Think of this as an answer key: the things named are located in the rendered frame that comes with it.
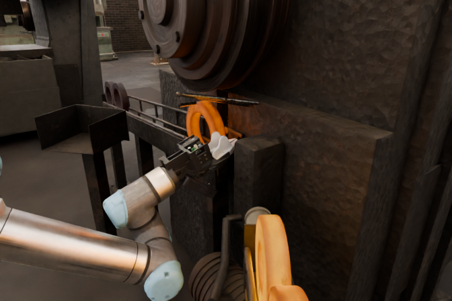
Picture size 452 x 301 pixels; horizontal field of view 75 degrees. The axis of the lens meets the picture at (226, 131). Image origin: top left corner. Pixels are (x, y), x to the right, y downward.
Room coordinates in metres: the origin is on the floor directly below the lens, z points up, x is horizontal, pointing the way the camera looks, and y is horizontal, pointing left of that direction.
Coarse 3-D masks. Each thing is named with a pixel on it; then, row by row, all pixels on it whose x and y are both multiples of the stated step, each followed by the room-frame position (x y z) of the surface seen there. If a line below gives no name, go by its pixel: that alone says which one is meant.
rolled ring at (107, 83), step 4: (108, 84) 1.68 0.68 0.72; (112, 84) 1.69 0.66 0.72; (104, 88) 1.78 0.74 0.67; (108, 88) 1.76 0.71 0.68; (108, 92) 1.77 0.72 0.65; (108, 96) 1.77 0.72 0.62; (112, 96) 1.64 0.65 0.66; (108, 100) 1.76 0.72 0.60; (112, 100) 1.65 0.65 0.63; (112, 104) 1.66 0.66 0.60
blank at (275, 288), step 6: (270, 288) 0.27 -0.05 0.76; (276, 288) 0.24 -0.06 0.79; (282, 288) 0.24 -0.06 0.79; (288, 288) 0.24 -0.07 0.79; (294, 288) 0.24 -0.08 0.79; (300, 288) 0.24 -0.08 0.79; (270, 294) 0.26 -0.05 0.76; (276, 294) 0.23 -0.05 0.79; (282, 294) 0.23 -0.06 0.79; (288, 294) 0.23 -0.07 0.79; (294, 294) 0.23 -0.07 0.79; (300, 294) 0.23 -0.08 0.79; (270, 300) 0.26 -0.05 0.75; (276, 300) 0.23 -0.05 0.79; (282, 300) 0.22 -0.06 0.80; (288, 300) 0.22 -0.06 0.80; (294, 300) 0.22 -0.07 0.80; (300, 300) 0.22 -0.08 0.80; (306, 300) 0.22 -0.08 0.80
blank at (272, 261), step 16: (256, 224) 0.42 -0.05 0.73; (272, 224) 0.36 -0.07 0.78; (256, 240) 0.41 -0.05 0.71; (272, 240) 0.33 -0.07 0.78; (256, 256) 0.40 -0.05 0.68; (272, 256) 0.31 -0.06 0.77; (288, 256) 0.31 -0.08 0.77; (256, 272) 0.39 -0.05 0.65; (272, 272) 0.30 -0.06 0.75; (288, 272) 0.30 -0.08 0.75
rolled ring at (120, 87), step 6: (114, 84) 1.57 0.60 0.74; (120, 84) 1.55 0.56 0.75; (114, 90) 1.60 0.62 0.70; (120, 90) 1.51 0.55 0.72; (114, 96) 1.61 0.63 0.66; (120, 96) 1.50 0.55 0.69; (126, 96) 1.51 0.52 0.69; (114, 102) 1.62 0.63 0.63; (120, 102) 1.62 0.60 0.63; (126, 102) 1.50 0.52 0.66; (120, 108) 1.58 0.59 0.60; (126, 108) 1.50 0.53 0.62
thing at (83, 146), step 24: (48, 120) 1.11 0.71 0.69; (72, 120) 1.21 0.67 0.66; (96, 120) 1.21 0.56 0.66; (120, 120) 1.12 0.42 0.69; (48, 144) 1.09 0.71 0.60; (72, 144) 1.09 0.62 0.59; (96, 144) 0.99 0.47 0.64; (96, 168) 1.07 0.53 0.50; (96, 192) 1.07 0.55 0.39; (96, 216) 1.07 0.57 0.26
